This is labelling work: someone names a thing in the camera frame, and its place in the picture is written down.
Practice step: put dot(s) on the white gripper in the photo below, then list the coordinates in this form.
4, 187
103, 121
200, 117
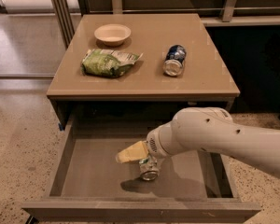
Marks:
154, 144

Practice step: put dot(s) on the green white 7up can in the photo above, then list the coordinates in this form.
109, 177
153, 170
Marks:
149, 170

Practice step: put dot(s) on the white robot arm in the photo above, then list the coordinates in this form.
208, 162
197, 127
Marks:
213, 130

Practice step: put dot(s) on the open grey top drawer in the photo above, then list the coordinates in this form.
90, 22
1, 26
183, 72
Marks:
88, 185

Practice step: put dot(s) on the grey cabinet with counter top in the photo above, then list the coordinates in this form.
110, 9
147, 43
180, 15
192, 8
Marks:
205, 77

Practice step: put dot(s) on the blue pepsi can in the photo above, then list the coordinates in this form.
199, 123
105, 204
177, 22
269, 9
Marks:
174, 61

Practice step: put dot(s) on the blue tape piece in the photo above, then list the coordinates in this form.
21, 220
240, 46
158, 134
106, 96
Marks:
60, 127

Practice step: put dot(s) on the green chip bag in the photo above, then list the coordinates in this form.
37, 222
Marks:
108, 62

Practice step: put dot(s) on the beige paper bowl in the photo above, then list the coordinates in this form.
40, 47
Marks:
112, 35

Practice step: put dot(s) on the metal railing frame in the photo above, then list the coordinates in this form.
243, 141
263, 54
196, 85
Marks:
214, 12

